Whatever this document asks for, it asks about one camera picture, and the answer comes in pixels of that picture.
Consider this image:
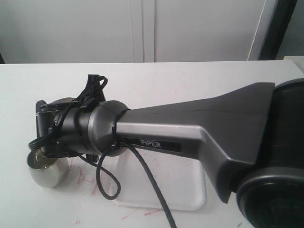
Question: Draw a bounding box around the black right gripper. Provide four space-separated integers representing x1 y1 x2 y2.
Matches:
36 96 105 163

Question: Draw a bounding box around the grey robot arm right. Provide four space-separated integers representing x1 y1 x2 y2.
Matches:
28 75 304 228

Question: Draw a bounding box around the small steel cup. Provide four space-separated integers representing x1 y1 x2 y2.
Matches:
27 149 69 188

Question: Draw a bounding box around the white plastic tray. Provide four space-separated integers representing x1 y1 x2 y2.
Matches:
112 150 206 211

